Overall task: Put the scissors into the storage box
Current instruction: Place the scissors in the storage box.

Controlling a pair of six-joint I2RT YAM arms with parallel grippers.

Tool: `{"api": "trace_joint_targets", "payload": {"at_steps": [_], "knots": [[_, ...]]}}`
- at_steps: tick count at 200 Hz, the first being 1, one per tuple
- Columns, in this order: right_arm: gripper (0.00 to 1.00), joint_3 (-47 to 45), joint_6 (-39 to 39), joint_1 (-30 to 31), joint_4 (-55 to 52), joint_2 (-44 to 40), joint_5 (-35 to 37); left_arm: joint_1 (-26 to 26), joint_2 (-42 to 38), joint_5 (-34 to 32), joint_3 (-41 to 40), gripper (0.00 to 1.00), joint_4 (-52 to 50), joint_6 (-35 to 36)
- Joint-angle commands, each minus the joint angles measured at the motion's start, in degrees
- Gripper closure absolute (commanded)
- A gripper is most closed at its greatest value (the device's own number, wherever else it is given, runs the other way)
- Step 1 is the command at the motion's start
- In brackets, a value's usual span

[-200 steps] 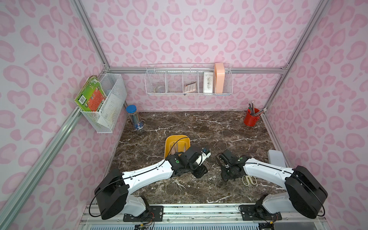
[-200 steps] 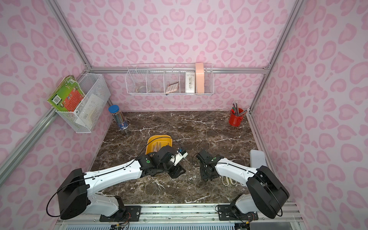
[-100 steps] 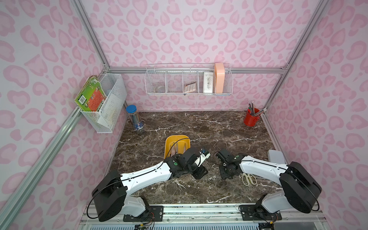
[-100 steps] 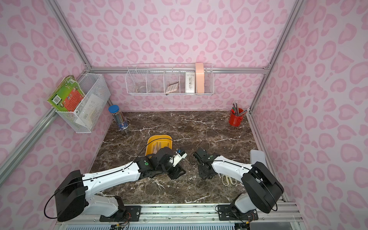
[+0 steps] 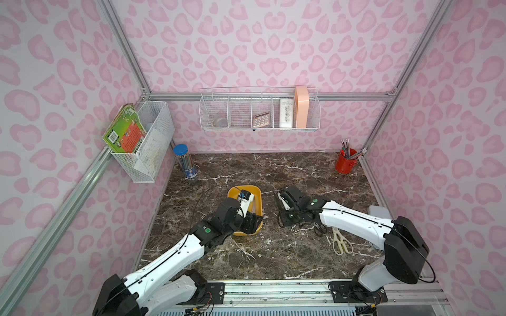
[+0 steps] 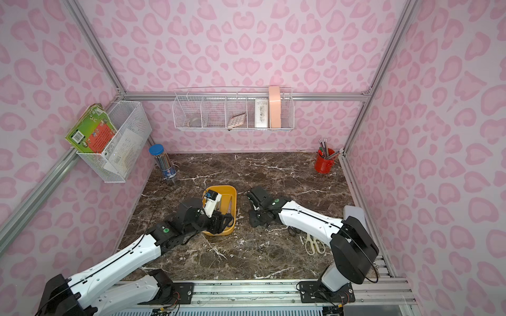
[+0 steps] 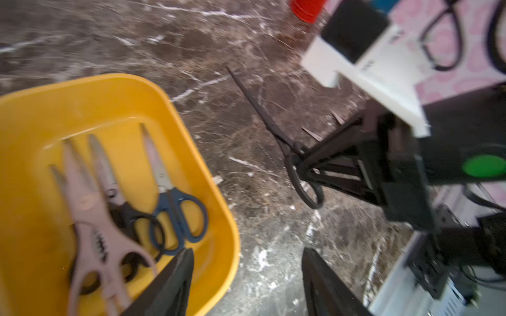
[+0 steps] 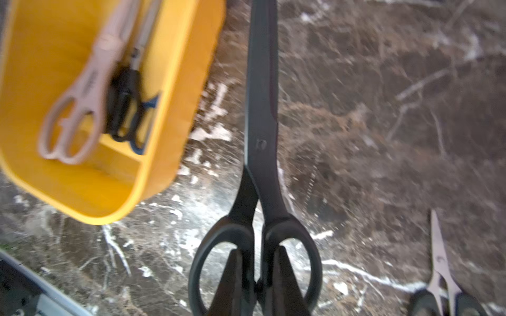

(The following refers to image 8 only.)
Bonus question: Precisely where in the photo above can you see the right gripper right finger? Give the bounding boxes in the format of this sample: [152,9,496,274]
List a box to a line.
[271,246,310,316]

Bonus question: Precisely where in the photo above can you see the black handled steel scissors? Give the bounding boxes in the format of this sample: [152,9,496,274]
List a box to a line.
[105,0,162,142]

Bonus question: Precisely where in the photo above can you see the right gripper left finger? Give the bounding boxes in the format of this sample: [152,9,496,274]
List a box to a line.
[206,250,242,316]

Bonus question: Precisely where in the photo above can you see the all black scissors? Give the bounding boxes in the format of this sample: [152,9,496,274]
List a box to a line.
[188,1,322,315]

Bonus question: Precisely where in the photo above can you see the small grey handled scissors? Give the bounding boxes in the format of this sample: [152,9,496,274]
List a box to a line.
[407,209,488,315]

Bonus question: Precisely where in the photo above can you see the yellow plastic storage box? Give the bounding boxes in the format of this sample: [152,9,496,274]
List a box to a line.
[1,1,227,225]

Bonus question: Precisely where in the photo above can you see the pink scissors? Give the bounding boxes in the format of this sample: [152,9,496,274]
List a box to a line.
[38,1,141,165]

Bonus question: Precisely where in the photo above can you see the blue handled scissors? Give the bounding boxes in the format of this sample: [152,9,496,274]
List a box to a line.
[129,94,159,155]

